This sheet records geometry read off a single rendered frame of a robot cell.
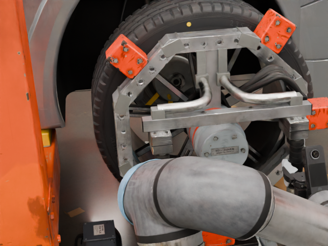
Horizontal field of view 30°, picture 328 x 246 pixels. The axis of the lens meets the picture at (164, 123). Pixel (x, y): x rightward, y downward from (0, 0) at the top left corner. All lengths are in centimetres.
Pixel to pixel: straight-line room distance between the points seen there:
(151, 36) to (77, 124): 235
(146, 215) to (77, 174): 235
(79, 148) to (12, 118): 217
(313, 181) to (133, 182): 55
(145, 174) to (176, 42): 65
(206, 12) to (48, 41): 54
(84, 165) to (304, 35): 174
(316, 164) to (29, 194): 71
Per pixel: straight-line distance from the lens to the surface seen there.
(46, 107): 204
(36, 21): 196
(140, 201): 102
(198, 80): 163
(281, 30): 167
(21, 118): 149
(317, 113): 179
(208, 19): 170
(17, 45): 143
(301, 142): 155
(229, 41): 164
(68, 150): 365
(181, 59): 210
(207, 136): 157
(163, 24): 168
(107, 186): 321
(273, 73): 158
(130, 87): 163
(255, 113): 151
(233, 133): 157
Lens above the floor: 156
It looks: 24 degrees down
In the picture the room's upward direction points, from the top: 3 degrees counter-clockwise
